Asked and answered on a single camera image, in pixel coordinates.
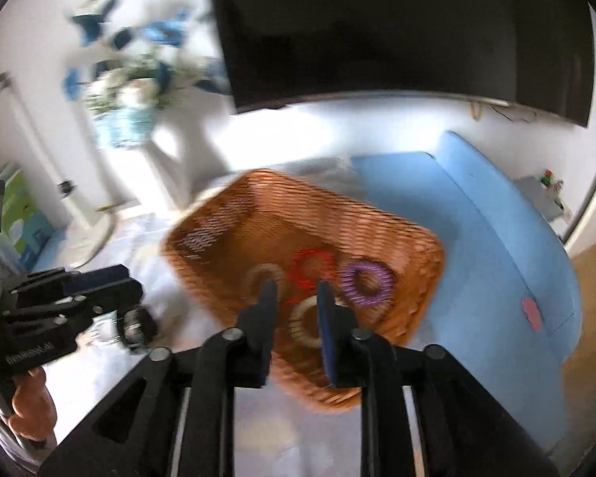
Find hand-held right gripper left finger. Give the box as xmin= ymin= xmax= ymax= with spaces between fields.
xmin=37 ymin=278 xmax=281 ymax=477

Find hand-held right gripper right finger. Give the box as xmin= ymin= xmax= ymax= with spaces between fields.
xmin=317 ymin=281 xmax=562 ymax=477

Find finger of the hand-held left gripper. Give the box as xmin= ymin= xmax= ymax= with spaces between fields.
xmin=2 ymin=279 xmax=145 ymax=345
xmin=11 ymin=264 xmax=133 ymax=307

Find black hair clip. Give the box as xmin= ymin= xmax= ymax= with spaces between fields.
xmin=116 ymin=307 xmax=158 ymax=355

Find brown wicker basket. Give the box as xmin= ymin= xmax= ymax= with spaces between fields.
xmin=161 ymin=169 xmax=446 ymax=414

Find person's left hand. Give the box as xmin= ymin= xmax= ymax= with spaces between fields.
xmin=7 ymin=366 xmax=59 ymax=451

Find fan-patterned tablecloth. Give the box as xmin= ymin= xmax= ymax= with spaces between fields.
xmin=10 ymin=158 xmax=428 ymax=477

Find green box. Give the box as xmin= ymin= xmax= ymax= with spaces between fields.
xmin=0 ymin=169 xmax=53 ymax=270

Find white ribbed vase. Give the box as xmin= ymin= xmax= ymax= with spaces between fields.
xmin=95 ymin=79 xmax=156 ymax=150

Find light blue sofa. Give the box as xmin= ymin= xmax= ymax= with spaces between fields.
xmin=350 ymin=130 xmax=583 ymax=452

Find pink small item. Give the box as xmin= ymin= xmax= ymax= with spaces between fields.
xmin=521 ymin=298 xmax=545 ymax=332

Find blue and white flower bouquet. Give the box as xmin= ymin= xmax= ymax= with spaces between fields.
xmin=64 ymin=0 xmax=229 ymax=116

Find small colourful toy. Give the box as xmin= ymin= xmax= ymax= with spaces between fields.
xmin=540 ymin=169 xmax=565 ymax=196

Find black monitor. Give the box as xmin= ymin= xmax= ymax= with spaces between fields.
xmin=203 ymin=0 xmax=596 ymax=128

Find beige ring bracelet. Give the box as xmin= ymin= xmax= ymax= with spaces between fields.
xmin=287 ymin=295 xmax=329 ymax=349
xmin=245 ymin=263 xmax=290 ymax=305

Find red ring bracelet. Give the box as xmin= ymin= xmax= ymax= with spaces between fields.
xmin=288 ymin=248 xmax=339 ymax=293

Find purple ring bracelet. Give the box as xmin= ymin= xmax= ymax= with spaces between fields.
xmin=341 ymin=260 xmax=396 ymax=308

